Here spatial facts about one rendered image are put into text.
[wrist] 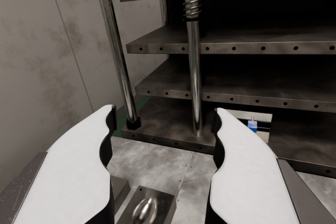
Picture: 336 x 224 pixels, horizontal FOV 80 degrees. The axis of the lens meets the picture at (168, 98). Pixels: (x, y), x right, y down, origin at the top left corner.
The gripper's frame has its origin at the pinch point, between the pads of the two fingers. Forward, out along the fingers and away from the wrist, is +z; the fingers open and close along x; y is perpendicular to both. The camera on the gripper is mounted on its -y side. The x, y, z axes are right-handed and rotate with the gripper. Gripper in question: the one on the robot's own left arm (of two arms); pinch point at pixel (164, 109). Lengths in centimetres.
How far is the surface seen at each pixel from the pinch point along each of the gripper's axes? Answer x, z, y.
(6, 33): -127, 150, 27
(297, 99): 56, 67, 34
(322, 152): 72, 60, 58
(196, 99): 15, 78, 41
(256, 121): 44, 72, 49
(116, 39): -26, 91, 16
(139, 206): -9, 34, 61
